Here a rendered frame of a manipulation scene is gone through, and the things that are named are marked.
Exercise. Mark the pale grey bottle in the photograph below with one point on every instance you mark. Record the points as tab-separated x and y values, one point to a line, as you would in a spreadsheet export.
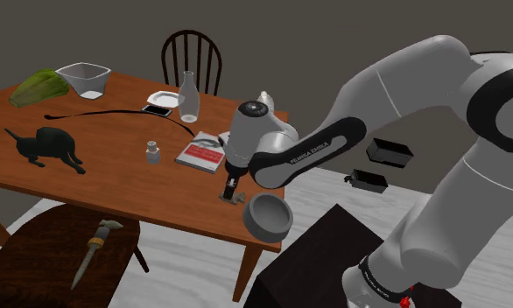
266	100

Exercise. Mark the white square bowl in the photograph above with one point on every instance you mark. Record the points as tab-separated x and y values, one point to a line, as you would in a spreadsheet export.
85	81

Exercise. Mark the dark robot stand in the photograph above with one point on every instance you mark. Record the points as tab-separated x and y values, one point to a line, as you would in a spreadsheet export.
320	256

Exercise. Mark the wooden table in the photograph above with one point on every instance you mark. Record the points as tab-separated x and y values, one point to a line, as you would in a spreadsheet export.
111	183

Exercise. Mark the grey tool with brass collar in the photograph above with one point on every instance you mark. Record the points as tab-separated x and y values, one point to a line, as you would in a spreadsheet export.
95	244

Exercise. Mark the small grey figure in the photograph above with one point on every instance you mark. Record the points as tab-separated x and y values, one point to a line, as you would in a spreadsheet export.
239	198

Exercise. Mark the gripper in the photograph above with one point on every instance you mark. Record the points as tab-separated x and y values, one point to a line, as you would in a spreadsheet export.
232	172

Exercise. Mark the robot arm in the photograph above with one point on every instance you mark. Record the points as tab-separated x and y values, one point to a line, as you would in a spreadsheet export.
410	98

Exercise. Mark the black dog figure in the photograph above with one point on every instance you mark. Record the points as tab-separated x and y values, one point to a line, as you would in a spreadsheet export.
51	143

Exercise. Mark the black box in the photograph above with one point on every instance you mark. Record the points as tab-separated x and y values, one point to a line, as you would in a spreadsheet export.
369	181
389	152

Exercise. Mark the clear glass bottle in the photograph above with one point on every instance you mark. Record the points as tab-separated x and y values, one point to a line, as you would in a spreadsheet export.
188	100

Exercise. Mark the grey round bowl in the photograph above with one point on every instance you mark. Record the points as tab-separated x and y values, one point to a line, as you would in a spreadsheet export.
263	221

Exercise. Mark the small grey bottle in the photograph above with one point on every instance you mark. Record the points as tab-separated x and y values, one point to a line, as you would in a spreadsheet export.
153	154

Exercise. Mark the black phone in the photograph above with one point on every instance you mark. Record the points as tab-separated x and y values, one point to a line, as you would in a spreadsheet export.
156	111

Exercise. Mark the book with red cover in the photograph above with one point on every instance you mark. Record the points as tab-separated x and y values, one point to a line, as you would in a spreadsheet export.
201	154

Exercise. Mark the dark wooden chair seat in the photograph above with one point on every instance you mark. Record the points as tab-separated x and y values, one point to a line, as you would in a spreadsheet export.
39	256

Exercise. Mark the green lettuce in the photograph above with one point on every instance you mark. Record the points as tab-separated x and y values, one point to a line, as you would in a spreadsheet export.
39	88

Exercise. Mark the dark spindle-back chair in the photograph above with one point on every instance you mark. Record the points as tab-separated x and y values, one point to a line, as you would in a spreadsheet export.
167	55

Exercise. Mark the white plate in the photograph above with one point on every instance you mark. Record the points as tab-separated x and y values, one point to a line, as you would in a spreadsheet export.
164	99

